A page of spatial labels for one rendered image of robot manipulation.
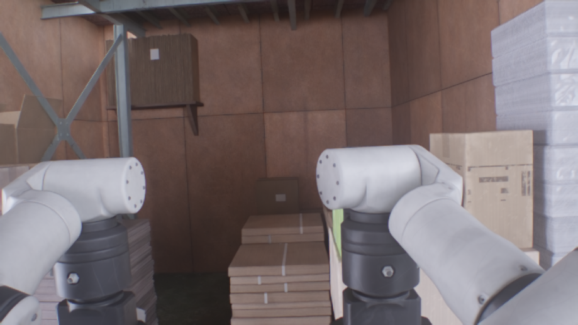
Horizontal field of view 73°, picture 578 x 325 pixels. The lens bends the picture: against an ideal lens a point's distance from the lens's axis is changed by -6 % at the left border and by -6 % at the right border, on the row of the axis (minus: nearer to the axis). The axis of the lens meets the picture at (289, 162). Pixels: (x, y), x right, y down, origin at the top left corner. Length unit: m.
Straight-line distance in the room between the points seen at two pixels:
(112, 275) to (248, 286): 1.66
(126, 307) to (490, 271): 0.39
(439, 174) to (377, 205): 0.07
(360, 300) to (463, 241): 0.17
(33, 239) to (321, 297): 1.83
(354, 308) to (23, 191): 0.36
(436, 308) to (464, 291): 0.63
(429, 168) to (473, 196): 0.50
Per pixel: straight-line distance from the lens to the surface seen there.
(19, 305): 0.29
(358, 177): 0.42
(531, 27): 1.07
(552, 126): 1.00
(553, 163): 0.99
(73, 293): 0.52
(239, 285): 2.14
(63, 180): 0.51
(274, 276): 2.11
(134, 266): 2.60
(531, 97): 1.07
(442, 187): 0.41
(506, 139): 0.96
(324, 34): 4.75
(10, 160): 2.99
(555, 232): 1.02
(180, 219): 4.91
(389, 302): 0.47
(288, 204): 4.27
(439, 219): 0.36
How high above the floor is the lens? 1.51
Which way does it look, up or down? 3 degrees down
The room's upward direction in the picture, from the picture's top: 3 degrees counter-clockwise
